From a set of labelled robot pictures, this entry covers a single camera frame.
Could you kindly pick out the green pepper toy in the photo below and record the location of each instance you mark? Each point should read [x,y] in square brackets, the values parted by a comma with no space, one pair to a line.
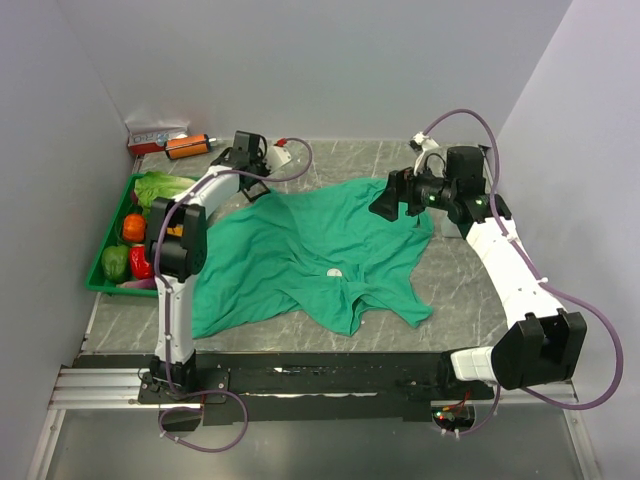
[115,263]

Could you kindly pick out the white bottle grey cap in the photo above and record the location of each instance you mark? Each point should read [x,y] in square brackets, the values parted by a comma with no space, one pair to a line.
[451,229]

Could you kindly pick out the purple eggplant toy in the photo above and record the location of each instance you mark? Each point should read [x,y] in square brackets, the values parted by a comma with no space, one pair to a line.
[139,284]

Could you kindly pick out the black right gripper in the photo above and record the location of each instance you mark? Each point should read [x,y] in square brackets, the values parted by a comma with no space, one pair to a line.
[401,187]

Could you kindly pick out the green lettuce toy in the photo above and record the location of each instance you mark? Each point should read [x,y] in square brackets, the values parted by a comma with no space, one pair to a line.
[155,184]

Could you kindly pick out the green garment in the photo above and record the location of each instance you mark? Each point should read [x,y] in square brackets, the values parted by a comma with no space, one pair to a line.
[272,258]

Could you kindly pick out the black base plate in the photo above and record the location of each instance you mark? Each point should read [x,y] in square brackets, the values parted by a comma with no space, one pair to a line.
[314,386]

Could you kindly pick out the orange cylindrical tool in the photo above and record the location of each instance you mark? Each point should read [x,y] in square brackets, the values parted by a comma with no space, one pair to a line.
[190,146]

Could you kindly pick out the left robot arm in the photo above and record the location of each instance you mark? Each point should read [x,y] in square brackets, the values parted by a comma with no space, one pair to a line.
[173,366]

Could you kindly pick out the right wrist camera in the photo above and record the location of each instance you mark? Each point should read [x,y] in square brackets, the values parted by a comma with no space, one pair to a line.
[423,145]

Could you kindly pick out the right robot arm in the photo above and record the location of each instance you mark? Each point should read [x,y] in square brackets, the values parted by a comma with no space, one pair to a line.
[543,342]

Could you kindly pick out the red pepper toy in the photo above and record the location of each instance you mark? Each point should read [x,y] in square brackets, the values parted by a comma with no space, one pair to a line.
[140,267]

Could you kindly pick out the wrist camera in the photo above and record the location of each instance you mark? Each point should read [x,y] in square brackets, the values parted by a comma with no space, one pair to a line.
[423,145]
[277,156]

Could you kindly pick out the orange pepper toy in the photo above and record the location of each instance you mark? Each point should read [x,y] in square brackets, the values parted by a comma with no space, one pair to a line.
[134,228]

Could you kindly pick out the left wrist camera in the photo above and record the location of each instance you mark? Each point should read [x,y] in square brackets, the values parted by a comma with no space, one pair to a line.
[277,156]

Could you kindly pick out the red white box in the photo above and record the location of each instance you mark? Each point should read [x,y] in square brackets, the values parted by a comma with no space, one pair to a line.
[153,141]

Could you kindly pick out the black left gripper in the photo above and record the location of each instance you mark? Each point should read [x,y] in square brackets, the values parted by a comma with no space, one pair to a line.
[266,171]

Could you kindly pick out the green plastic tray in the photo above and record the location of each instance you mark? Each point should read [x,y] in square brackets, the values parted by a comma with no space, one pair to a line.
[100,280]

